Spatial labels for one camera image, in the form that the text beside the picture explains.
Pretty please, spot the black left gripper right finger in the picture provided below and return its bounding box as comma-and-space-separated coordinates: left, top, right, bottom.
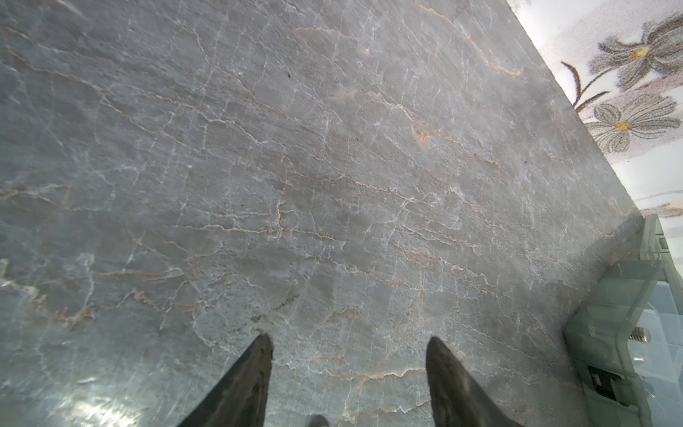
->
425, 336, 520, 427

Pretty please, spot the clear compartment organizer box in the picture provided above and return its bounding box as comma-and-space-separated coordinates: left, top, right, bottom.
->
563, 215, 682, 426

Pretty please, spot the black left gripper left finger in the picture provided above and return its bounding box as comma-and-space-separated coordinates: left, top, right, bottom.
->
180, 334, 273, 427

